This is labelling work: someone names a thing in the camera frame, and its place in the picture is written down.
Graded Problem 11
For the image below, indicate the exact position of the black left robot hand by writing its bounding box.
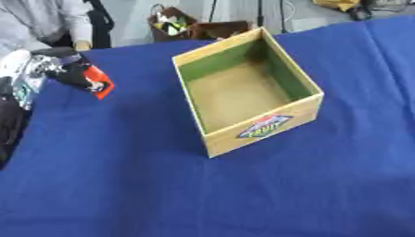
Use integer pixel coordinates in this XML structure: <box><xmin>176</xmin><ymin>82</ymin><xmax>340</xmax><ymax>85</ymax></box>
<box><xmin>31</xmin><ymin>46</ymin><xmax>107</xmax><ymax>94</ymax></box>

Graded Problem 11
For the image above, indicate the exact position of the orange block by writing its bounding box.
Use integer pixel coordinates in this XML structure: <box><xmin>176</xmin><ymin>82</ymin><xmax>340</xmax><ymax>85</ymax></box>
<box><xmin>81</xmin><ymin>65</ymin><xmax>117</xmax><ymax>101</ymax></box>

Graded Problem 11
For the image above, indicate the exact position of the tan cardboard box green inside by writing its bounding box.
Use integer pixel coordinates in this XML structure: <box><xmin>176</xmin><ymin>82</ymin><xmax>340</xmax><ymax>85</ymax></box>
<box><xmin>170</xmin><ymin>26</ymin><xmax>326</xmax><ymax>159</ymax></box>

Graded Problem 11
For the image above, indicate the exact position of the person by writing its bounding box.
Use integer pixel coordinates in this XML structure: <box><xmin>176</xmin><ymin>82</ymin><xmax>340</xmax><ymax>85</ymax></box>
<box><xmin>0</xmin><ymin>0</ymin><xmax>117</xmax><ymax>58</ymax></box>

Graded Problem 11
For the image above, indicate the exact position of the brown bag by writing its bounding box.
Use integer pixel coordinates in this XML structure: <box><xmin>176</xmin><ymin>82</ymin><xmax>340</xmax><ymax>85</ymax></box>
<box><xmin>145</xmin><ymin>4</ymin><xmax>255</xmax><ymax>44</ymax></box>

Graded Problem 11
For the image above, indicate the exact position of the black tripod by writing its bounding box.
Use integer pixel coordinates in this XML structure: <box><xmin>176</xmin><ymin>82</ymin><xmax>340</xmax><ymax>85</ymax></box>
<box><xmin>207</xmin><ymin>0</ymin><xmax>291</xmax><ymax>34</ymax></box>

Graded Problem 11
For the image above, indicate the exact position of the yellow bag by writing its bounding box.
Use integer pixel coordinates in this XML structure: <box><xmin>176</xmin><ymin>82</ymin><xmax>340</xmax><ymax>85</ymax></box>
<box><xmin>311</xmin><ymin>0</ymin><xmax>363</xmax><ymax>13</ymax></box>

